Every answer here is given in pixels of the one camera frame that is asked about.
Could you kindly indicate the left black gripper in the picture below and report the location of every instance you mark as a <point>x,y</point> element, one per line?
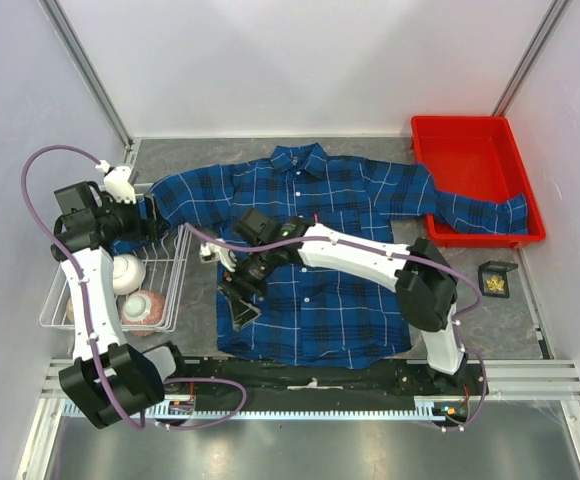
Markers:
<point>145,229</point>

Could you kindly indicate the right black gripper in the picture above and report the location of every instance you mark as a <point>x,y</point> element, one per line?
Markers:
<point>238,290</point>

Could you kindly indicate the blue plaid shirt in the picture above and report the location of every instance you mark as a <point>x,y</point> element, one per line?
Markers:
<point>310,274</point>

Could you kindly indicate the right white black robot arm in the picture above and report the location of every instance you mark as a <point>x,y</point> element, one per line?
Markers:
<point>417,274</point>

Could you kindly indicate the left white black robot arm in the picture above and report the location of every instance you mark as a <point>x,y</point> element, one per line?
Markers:
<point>109,380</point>

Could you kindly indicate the black brooch box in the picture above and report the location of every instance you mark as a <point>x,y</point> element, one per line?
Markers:
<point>493,267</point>

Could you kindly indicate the white ceramic bowl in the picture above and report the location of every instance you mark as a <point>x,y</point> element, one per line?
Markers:
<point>128,274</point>

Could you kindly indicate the pink patterned ceramic bowl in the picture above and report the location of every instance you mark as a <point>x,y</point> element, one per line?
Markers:
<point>142,310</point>

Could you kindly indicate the beige ceramic bowl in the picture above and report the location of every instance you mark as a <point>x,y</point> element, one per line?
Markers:
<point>69,311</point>

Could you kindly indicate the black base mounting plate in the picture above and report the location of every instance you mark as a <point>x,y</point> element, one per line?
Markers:
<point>387,383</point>

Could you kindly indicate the red plastic bin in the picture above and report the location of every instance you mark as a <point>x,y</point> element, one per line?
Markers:
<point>477,157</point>

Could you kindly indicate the white wire dish rack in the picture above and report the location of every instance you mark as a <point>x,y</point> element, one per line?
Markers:
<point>160,280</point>

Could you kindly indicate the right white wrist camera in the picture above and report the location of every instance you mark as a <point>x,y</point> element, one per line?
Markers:
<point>216,252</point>

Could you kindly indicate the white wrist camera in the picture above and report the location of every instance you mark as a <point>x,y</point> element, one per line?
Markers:
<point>117,182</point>
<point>216,252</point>

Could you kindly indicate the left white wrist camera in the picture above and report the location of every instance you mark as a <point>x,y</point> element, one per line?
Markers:
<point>117,182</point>

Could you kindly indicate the aluminium slotted rail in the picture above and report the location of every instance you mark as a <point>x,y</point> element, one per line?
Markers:
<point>420,411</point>

